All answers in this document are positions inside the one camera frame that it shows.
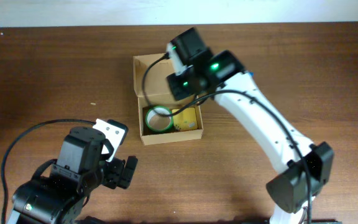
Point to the brown cardboard box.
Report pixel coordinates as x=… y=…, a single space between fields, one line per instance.
x=157 y=89

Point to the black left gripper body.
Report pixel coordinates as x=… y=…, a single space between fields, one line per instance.
x=128 y=172

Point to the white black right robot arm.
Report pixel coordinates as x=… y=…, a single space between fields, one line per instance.
x=303 y=168

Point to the green tape roll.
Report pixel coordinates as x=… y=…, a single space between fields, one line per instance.
x=158 y=119

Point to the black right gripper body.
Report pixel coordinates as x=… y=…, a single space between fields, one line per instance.
x=179 y=86

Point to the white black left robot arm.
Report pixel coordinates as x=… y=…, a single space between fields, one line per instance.
x=57 y=195

